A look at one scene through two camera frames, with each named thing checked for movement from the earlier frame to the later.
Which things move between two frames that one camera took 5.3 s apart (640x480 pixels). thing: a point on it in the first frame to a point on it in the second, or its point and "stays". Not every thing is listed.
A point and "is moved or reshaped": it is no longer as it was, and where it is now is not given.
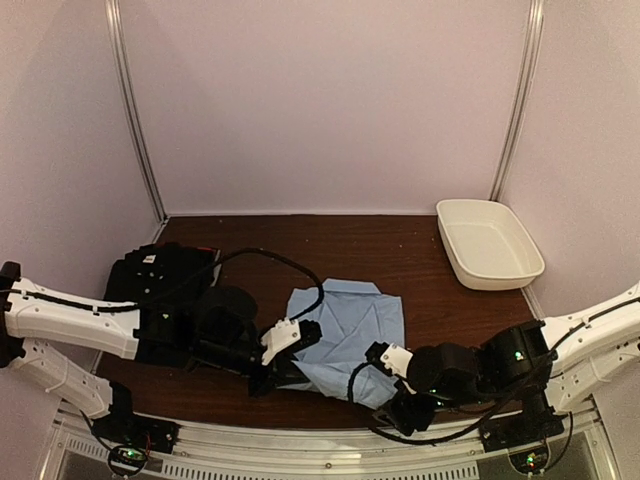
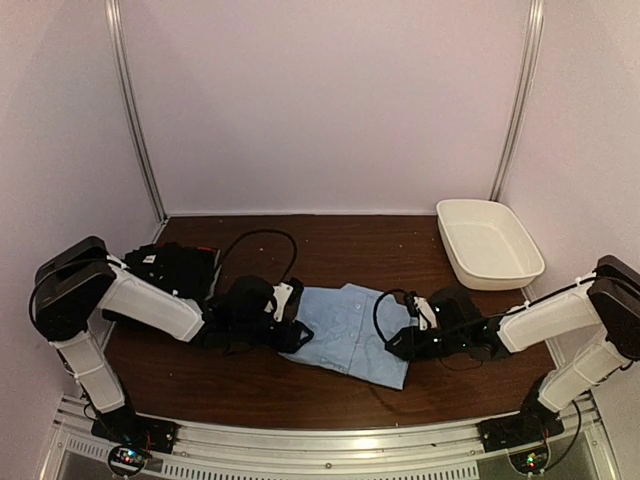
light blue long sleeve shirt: (351, 316) is moved or reshaped
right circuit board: (531, 460) stays
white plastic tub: (487, 246) stays
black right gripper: (402, 412) to (411, 348)
